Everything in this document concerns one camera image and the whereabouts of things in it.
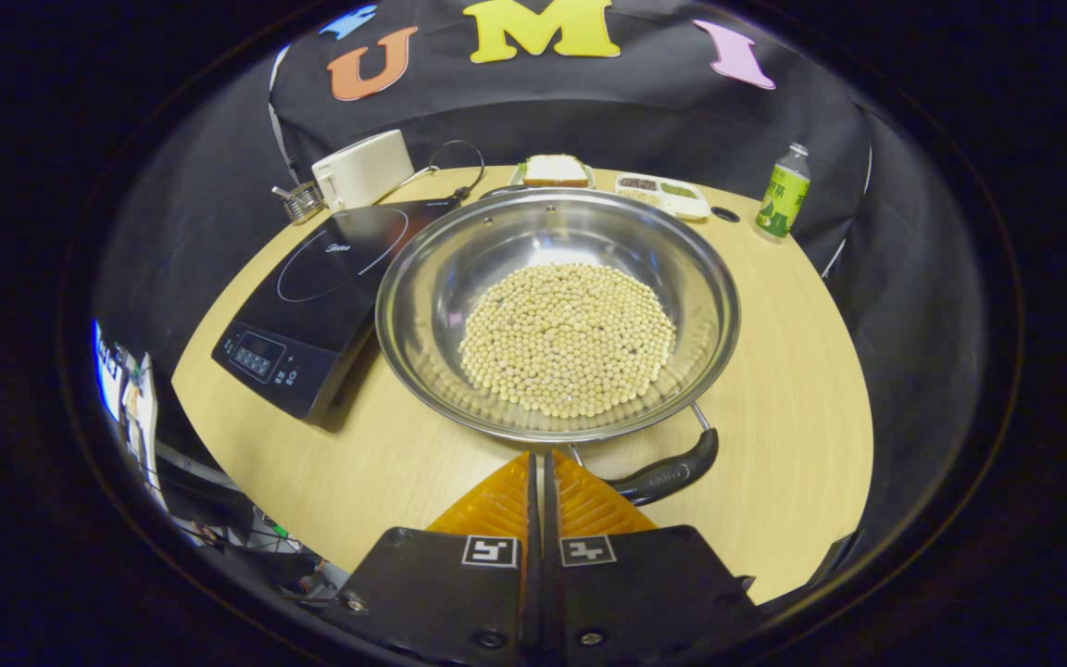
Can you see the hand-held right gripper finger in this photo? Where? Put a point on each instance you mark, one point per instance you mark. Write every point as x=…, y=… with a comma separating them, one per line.
x=532, y=593
x=552, y=593

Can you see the stainless steel pot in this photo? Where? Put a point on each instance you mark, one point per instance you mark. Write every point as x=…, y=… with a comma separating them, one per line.
x=496, y=241

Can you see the black induction cooktop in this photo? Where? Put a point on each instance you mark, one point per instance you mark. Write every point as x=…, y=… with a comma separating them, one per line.
x=311, y=296

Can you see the pile of soybeans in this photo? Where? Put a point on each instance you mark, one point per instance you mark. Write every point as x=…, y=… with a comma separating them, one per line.
x=571, y=343

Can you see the white divided tray with grains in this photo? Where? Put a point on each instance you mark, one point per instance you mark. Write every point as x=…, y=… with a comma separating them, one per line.
x=691, y=206

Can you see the black table grommet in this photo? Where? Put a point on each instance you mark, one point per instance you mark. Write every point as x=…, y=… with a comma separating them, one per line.
x=725, y=214

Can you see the sandwich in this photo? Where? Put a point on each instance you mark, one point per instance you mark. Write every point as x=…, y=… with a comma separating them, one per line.
x=555, y=169

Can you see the background equipment clutter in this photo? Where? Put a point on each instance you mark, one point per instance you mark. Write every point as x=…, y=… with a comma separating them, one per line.
x=135, y=389

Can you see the green drink bottle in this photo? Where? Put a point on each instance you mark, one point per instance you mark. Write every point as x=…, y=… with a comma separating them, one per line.
x=782, y=199

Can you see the white toaster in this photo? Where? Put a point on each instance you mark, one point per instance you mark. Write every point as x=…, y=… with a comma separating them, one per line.
x=367, y=167

